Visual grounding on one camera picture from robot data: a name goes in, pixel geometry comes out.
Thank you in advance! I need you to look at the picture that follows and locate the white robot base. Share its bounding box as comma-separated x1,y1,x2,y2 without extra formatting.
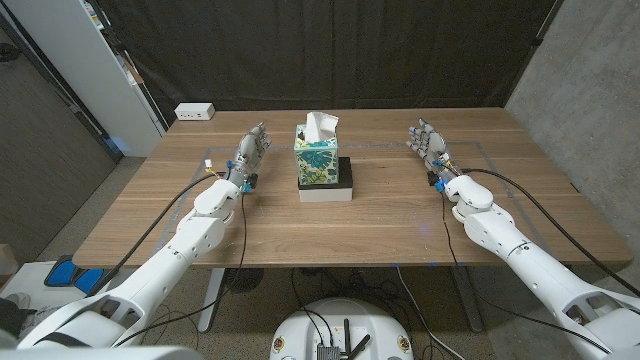
269,298,415,360

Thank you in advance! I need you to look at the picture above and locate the blue black foot pedal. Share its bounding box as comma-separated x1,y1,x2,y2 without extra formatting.
74,268,106,296
43,254,79,288

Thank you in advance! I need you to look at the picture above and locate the white tissue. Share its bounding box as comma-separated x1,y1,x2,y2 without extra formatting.
303,111,340,145

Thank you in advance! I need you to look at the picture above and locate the white table leg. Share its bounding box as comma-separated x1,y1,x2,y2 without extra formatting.
197,268,226,334

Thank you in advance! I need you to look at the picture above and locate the white cabinet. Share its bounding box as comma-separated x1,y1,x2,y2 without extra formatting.
2,0,169,158

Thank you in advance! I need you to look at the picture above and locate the white power strip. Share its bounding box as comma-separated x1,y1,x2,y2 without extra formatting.
173,102,217,122

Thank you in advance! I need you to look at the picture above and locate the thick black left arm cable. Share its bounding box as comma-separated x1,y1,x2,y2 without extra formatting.
87,171,227,297

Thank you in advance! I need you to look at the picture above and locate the black round wall object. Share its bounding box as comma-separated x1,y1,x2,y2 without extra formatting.
0,42,21,64

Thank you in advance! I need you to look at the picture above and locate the white floor cable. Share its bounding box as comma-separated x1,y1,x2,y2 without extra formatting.
396,266,466,360

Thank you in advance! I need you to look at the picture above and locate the teal leaf print tissue box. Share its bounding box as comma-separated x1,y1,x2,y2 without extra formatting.
293,124,340,186

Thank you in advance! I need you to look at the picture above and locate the black and white pedestal box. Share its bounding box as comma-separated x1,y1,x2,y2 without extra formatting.
297,156,354,203

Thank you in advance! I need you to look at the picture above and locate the white floor platform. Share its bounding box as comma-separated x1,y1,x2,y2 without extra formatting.
0,260,104,326

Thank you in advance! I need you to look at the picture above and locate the grey table leg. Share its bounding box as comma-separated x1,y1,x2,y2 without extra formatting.
449,266,485,334

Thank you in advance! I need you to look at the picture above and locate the grey sneaker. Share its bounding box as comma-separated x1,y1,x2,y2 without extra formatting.
4,292,34,311

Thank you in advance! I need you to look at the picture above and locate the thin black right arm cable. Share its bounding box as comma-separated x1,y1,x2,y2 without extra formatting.
439,189,612,355

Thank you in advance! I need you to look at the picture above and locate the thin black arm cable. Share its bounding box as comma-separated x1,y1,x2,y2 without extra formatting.
439,189,612,355
113,189,249,347

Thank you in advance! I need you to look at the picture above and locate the black floor fan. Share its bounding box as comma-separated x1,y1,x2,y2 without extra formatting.
223,268,265,294

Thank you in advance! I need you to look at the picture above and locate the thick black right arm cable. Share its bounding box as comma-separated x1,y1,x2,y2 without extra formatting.
460,168,640,297

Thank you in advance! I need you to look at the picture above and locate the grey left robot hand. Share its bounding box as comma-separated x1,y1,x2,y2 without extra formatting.
227,121,273,189

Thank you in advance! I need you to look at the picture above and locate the black backdrop curtain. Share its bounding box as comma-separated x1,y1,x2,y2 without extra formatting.
94,0,561,126

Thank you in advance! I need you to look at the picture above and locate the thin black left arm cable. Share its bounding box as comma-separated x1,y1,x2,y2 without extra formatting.
113,189,249,347

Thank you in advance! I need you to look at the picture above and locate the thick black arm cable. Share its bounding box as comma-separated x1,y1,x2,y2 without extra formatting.
460,168,640,297
87,171,227,297

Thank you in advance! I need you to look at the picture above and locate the black floor cable tangle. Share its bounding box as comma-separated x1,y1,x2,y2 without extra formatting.
289,268,401,326

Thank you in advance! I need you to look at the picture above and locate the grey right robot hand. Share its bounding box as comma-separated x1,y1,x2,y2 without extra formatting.
405,117,462,185

